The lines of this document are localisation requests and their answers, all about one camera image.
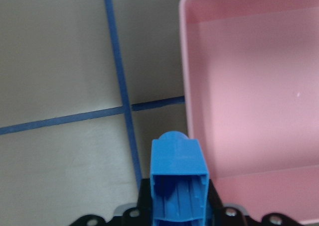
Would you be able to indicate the pink plastic box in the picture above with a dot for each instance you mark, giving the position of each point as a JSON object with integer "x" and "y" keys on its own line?
{"x": 251, "y": 85}

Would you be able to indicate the blue three-stud block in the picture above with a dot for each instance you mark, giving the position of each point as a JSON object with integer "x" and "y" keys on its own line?
{"x": 179, "y": 180}

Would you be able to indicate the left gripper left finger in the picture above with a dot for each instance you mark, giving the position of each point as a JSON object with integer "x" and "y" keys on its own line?
{"x": 139, "y": 215}

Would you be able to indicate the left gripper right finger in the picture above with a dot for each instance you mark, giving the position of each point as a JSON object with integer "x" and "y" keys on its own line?
{"x": 219, "y": 214}

